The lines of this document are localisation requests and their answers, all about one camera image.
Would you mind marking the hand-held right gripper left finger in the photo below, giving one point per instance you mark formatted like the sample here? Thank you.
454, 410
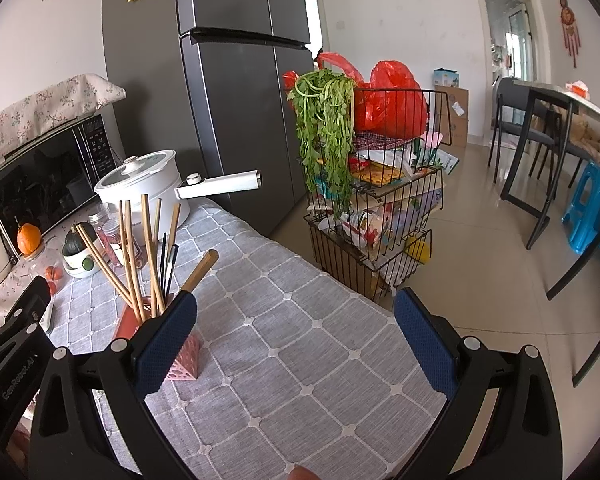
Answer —
162, 345

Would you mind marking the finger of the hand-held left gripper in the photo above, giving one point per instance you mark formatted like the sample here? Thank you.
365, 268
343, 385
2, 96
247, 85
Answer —
30, 300

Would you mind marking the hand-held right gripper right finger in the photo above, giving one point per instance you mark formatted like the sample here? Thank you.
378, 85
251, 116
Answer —
425, 345

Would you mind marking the pink perforated utensil holder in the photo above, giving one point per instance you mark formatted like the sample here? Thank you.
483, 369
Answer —
185, 360

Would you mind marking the single brown chopstick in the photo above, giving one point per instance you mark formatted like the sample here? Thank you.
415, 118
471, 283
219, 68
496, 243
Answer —
202, 270

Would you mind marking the bundle of wooden chopsticks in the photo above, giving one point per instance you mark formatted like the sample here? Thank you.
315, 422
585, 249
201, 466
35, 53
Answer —
130, 260

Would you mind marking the person's right hand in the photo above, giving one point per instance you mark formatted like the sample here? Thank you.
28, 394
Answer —
305, 474

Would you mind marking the floral counter cloth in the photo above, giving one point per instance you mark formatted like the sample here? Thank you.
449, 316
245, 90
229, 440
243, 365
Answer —
25, 285

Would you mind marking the orange fruit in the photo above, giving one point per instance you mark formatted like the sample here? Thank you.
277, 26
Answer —
28, 240

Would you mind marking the green and white mini appliance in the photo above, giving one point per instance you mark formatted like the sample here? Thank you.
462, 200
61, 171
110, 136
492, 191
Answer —
80, 255

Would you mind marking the yellow packet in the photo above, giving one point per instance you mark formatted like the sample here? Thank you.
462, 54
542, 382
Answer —
417, 251

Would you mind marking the glass jar with red contents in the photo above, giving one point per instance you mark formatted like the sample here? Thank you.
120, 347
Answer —
98, 217
114, 232

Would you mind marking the black microwave oven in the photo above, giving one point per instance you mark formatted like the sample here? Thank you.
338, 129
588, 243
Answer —
40, 185

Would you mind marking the grey checked tablecloth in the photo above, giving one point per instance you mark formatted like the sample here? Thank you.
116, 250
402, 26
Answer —
280, 335

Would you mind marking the white electric cooking pot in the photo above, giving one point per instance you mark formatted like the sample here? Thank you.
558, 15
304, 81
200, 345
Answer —
140, 180

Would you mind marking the stack of colourful packets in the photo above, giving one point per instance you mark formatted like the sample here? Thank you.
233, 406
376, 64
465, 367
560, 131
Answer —
380, 175

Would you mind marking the floral dust cover cloth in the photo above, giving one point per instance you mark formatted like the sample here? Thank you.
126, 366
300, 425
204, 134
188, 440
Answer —
40, 105

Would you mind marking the brown cardboard box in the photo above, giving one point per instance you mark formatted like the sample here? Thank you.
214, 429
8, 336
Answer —
455, 102
458, 132

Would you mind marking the blue plastic stool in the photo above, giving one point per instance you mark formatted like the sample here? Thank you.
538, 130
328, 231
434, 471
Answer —
587, 185

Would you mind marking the dark grey fridge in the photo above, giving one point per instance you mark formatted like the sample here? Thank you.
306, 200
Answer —
220, 110

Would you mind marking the black dining chair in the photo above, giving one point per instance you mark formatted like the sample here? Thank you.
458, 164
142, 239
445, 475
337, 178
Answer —
550, 135
507, 92

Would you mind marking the bunch of green herbs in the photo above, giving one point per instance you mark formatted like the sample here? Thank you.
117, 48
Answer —
325, 120

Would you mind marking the red plastic bag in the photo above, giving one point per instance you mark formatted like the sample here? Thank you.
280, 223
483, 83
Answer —
390, 100

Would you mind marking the blue and white carton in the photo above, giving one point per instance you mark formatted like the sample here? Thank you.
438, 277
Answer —
446, 78

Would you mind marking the dining table with black legs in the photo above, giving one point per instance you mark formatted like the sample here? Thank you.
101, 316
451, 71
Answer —
595, 107

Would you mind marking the orange and white packet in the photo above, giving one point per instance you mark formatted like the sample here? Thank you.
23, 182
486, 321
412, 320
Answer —
578, 89

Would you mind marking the white door frame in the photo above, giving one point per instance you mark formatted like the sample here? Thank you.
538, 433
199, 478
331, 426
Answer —
323, 10
478, 60

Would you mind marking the red knot wall ornament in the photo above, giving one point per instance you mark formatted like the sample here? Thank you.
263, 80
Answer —
569, 25

